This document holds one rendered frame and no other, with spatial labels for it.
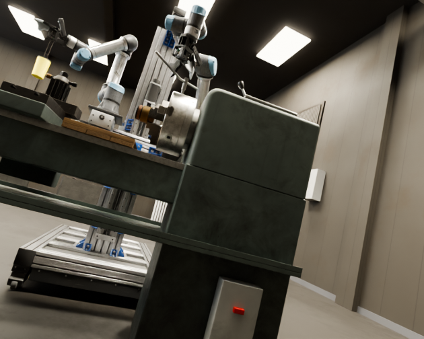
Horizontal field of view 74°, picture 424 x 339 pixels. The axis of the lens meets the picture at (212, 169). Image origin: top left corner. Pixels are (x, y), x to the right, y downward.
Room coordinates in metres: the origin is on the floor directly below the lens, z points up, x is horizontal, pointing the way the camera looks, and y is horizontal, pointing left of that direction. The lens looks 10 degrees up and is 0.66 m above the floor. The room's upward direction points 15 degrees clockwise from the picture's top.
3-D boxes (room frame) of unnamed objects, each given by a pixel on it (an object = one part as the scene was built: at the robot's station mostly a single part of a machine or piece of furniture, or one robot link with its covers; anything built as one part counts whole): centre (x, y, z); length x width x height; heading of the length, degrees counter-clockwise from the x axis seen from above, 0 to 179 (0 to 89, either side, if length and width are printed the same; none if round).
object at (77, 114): (1.38, 0.84, 1.00); 0.20 x 0.10 x 0.05; 100
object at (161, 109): (1.30, 0.31, 1.08); 0.12 x 0.11 x 0.05; 10
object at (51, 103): (1.31, 0.85, 0.95); 0.43 x 0.18 x 0.04; 10
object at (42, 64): (7.66, 5.49, 3.50); 0.36 x 0.36 x 0.57
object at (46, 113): (1.32, 0.90, 0.90); 0.53 x 0.30 x 0.06; 10
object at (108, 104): (1.90, 0.81, 1.21); 0.15 x 0.15 x 0.10
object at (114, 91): (1.90, 0.81, 1.33); 0.13 x 0.12 x 0.14; 38
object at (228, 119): (1.50, -0.14, 1.06); 0.59 x 0.48 x 0.39; 100
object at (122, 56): (2.00, 0.89, 1.54); 0.15 x 0.12 x 0.55; 38
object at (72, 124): (1.36, 0.54, 0.89); 0.36 x 0.30 x 0.04; 10
